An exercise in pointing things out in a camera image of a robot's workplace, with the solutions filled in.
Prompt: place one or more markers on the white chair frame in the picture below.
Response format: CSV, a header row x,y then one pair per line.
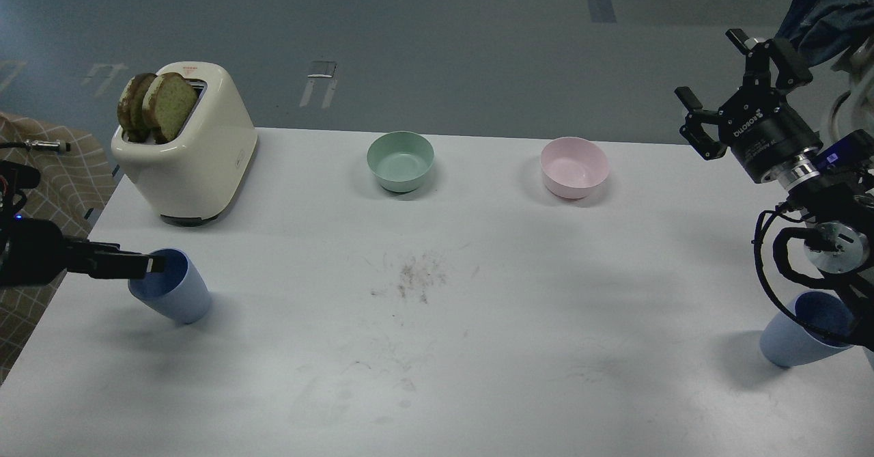
x,y
854,109

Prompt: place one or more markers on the toast slice front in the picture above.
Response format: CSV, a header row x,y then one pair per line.
x,y
166,105

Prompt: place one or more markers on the pink bowl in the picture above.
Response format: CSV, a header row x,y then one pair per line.
x,y
572,167

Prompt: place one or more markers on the blue cup image-right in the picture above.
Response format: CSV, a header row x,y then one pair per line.
x,y
786,344

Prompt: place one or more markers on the cream white toaster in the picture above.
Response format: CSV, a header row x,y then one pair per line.
x,y
193,178

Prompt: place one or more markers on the green bowl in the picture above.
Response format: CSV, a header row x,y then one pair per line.
x,y
400,161

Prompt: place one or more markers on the blue cup image-left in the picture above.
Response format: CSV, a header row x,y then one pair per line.
x,y
178,292

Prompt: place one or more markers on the toast slice back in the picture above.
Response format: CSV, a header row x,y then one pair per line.
x,y
130,108

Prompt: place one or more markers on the beige checkered cloth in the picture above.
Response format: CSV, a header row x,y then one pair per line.
x,y
72,185

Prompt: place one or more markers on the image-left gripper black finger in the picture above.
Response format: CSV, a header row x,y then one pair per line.
x,y
109,261

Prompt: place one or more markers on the dark blue fabric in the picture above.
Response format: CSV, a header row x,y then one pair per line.
x,y
820,30

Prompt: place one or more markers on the toast slice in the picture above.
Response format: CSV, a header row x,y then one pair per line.
x,y
130,108
166,105

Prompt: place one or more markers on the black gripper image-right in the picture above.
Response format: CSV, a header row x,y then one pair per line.
x,y
756,123

